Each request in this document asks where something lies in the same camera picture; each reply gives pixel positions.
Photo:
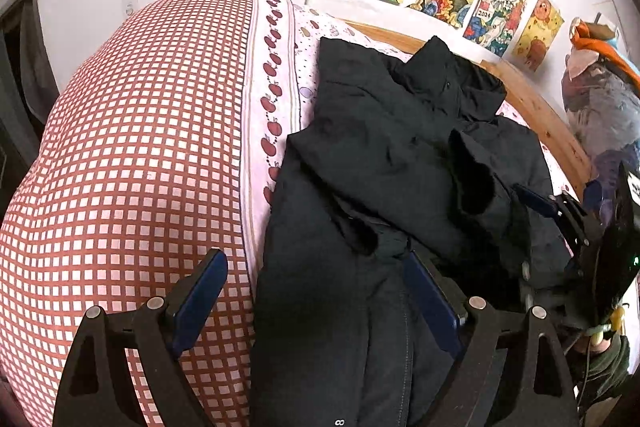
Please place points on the black jacket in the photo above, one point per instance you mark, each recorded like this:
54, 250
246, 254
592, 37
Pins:
375, 147

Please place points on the wooden bed frame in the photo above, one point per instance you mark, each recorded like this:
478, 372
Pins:
540, 112

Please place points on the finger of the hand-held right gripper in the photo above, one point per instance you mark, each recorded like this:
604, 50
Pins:
535, 199
547, 289

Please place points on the person's right forearm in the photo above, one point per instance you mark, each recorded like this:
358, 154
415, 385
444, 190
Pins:
607, 362

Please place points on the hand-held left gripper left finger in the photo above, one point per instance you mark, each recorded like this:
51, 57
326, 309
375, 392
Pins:
200, 302

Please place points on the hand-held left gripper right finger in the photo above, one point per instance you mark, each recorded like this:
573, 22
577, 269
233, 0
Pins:
430, 297

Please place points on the white wall socket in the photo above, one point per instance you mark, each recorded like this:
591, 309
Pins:
129, 2

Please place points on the crowded city drawing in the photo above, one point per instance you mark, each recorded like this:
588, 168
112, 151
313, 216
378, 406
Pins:
495, 7

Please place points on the red checked quilt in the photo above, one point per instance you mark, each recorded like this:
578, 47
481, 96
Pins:
140, 132

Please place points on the orange cloth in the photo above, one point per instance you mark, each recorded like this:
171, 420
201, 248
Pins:
605, 52

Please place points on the grey bagged bundle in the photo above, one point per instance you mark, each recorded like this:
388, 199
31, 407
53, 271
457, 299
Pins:
610, 112

